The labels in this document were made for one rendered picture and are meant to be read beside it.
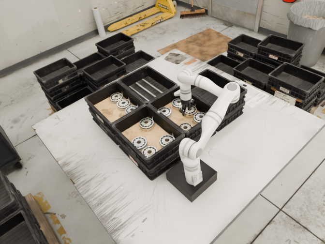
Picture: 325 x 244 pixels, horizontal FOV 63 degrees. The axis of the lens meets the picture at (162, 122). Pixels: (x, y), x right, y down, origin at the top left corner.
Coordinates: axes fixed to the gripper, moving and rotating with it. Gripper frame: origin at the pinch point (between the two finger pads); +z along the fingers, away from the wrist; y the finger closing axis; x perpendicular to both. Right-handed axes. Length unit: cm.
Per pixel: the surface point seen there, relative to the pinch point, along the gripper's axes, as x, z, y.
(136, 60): 152, 45, 58
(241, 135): -32.6, 15.5, 21.2
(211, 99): -1.3, 2.2, 24.6
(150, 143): -2.3, 2.5, -34.7
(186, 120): -3.8, 2.3, -3.8
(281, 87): -13, 32, 109
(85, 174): 17, 16, -77
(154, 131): 3.9, 2.4, -26.8
